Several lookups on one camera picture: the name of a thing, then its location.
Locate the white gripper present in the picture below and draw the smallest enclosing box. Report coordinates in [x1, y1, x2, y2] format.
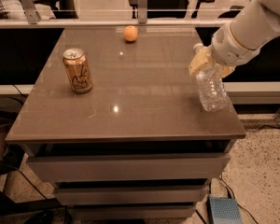
[189, 23, 259, 78]

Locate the middle grey drawer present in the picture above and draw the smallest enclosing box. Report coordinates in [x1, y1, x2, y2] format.
[53, 186, 208, 205]

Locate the orange fruit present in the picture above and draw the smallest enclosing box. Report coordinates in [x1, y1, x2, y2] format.
[123, 26, 138, 42]

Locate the grey railing with posts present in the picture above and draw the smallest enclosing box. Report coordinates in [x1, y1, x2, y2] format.
[0, 0, 280, 30]

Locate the clear plastic water bottle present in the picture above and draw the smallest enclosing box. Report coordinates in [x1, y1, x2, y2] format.
[191, 42, 231, 113]

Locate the grey drawer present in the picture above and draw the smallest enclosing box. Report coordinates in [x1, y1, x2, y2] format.
[71, 205, 195, 220]
[26, 153, 231, 182]
[53, 186, 208, 205]

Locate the orange LaCroix soda can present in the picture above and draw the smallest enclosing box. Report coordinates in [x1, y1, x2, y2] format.
[63, 48, 92, 93]

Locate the bottom grey drawer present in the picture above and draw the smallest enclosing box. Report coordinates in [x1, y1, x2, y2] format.
[71, 205, 195, 220]

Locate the black office chair centre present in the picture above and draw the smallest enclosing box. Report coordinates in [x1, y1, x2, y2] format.
[128, 0, 215, 19]

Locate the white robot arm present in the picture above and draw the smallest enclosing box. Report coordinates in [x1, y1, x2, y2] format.
[189, 0, 280, 77]

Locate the black floor cable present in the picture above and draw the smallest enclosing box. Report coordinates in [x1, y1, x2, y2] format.
[217, 175, 259, 224]

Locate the black equipment at left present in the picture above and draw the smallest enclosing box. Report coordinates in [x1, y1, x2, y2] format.
[0, 96, 64, 224]

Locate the black office chair right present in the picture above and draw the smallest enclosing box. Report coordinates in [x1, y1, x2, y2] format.
[219, 6, 244, 19]

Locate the top grey drawer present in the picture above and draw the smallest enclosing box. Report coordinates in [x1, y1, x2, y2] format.
[26, 153, 231, 182]

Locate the grey drawer cabinet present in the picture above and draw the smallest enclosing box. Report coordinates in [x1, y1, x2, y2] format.
[7, 29, 245, 211]

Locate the black office chair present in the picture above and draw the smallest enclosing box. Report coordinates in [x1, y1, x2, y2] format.
[128, 0, 215, 19]
[219, 6, 244, 19]

